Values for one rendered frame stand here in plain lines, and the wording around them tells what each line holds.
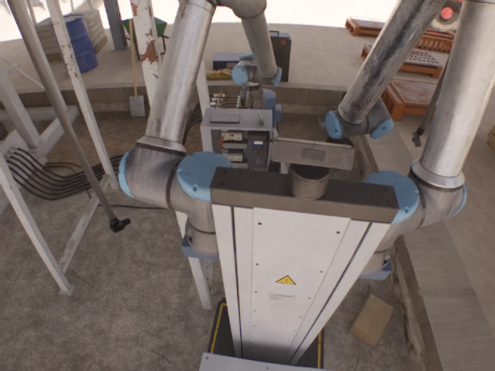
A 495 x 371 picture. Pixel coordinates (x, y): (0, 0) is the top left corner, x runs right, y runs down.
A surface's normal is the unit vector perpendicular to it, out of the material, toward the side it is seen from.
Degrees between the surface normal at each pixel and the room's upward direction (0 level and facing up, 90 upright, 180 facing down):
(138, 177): 46
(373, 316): 0
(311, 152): 61
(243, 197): 90
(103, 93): 90
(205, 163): 5
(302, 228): 90
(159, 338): 0
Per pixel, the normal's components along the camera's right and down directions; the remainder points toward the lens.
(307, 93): -0.06, 0.72
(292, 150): -0.14, 0.29
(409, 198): -0.08, -0.68
